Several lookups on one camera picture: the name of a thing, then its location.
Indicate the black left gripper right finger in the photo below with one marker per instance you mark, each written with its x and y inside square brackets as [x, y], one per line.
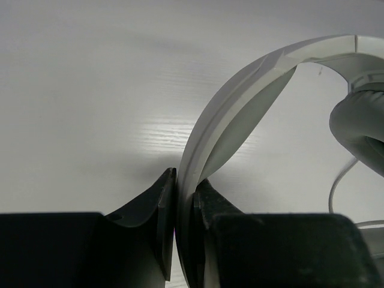
[228, 244]

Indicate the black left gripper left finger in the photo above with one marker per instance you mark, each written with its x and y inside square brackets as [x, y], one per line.
[147, 223]

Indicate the white grey headphones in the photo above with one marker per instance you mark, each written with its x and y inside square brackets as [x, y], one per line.
[241, 103]

